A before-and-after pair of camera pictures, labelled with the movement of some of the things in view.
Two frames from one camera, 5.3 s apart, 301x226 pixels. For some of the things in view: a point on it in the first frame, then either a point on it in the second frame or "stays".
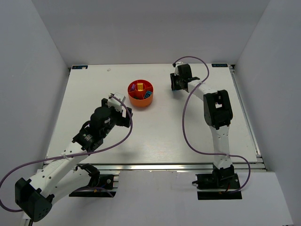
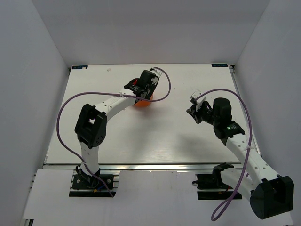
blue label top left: x=79 y=67 stays
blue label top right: x=219 y=65 stays
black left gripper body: x=122 y=118 → x=146 y=92
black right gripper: x=175 y=82 → x=196 y=113
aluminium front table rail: x=168 y=167 stays
